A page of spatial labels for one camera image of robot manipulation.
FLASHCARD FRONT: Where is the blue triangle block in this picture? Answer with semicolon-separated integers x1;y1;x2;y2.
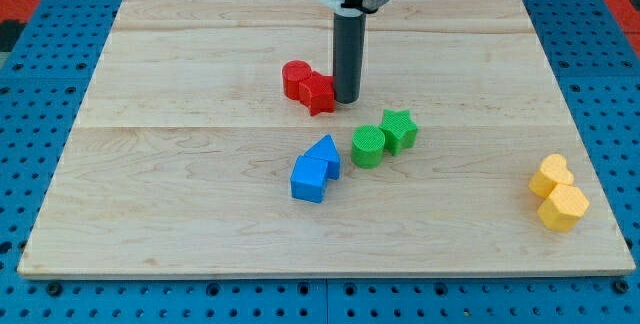
304;134;341;180

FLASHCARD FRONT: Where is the blue cube block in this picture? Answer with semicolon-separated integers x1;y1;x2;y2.
290;156;328;203

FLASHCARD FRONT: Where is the green cylinder block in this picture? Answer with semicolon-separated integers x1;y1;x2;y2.
351;125;385;169

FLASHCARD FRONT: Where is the red star block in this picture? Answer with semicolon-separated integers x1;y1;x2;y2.
299;72;335;116

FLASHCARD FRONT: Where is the red cylinder block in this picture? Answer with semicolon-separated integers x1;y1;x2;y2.
281;60;312;100

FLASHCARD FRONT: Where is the green star block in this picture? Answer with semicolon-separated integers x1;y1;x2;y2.
379;109;419;156

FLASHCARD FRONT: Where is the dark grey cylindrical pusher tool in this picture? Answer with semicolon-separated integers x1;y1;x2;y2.
333;14;366;104

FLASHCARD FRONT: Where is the light wooden board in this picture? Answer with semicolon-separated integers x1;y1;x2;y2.
18;0;635;280

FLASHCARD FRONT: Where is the yellow heart block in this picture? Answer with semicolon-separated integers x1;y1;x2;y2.
528;153;575;198

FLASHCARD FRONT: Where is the yellow hexagon block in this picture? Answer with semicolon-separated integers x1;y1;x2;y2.
537;184;590;232

